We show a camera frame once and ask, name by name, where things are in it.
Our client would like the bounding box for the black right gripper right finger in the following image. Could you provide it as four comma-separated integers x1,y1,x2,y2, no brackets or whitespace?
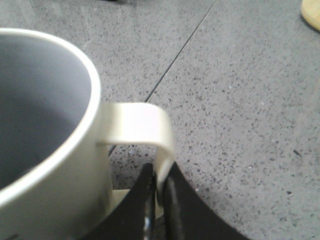
163,163,246,240

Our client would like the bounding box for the wooden mug tree stand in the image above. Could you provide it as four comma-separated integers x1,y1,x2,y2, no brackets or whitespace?
300,0,320,32

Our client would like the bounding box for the white HOME ribbed mug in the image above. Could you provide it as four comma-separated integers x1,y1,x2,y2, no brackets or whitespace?
0,28,176,240

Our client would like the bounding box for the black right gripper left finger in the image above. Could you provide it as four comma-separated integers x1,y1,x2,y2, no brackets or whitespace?
83,163,155,240

